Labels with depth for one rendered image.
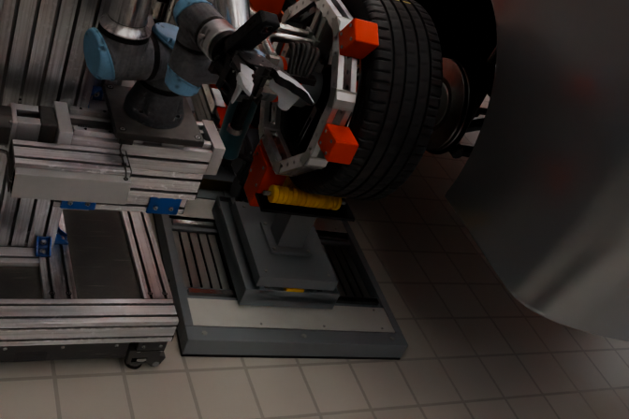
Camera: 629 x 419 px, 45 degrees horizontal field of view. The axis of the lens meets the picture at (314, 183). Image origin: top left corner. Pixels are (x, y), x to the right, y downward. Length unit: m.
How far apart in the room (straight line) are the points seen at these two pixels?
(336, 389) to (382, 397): 0.17
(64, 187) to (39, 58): 0.35
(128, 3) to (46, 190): 0.47
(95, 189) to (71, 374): 0.71
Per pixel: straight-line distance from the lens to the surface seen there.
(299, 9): 2.39
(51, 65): 2.00
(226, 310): 2.57
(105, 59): 1.75
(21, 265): 2.32
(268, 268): 2.56
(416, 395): 2.77
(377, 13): 2.16
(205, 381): 2.45
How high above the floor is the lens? 1.80
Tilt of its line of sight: 31 degrees down
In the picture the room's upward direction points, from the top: 25 degrees clockwise
